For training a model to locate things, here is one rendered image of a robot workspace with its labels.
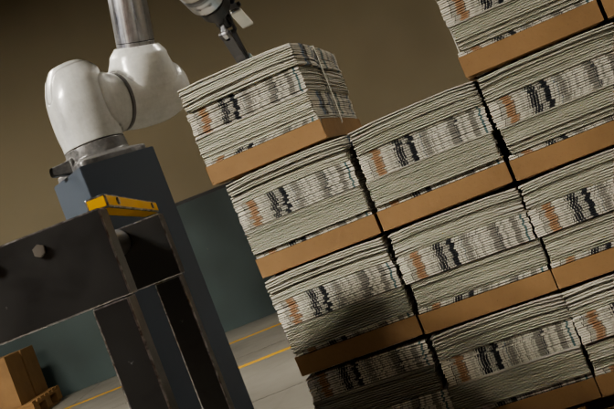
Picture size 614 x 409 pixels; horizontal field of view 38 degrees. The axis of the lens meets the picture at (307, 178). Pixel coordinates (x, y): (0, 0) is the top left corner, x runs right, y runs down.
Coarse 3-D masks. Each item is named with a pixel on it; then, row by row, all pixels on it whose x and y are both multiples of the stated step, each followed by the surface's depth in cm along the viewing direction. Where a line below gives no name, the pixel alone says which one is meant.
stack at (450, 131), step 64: (512, 64) 179; (576, 64) 175; (384, 128) 186; (448, 128) 184; (512, 128) 179; (576, 128) 176; (256, 192) 195; (320, 192) 191; (384, 192) 197; (512, 192) 180; (576, 192) 176; (256, 256) 196; (384, 256) 188; (448, 256) 184; (512, 256) 181; (576, 256) 177; (320, 320) 193; (384, 320) 189; (512, 320) 181; (576, 320) 178; (320, 384) 194; (384, 384) 190; (448, 384) 189; (512, 384) 182
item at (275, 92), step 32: (256, 64) 194; (288, 64) 192; (192, 96) 199; (224, 96) 197; (256, 96) 195; (288, 96) 193; (320, 96) 201; (192, 128) 200; (224, 128) 198; (256, 128) 196; (288, 128) 193
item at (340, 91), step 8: (320, 48) 216; (320, 56) 213; (328, 56) 220; (328, 64) 218; (336, 64) 227; (328, 72) 215; (336, 72) 223; (336, 80) 220; (336, 88) 217; (344, 88) 225; (336, 96) 217; (344, 96) 223; (344, 104) 220; (352, 104) 227; (344, 112) 217; (352, 112) 224
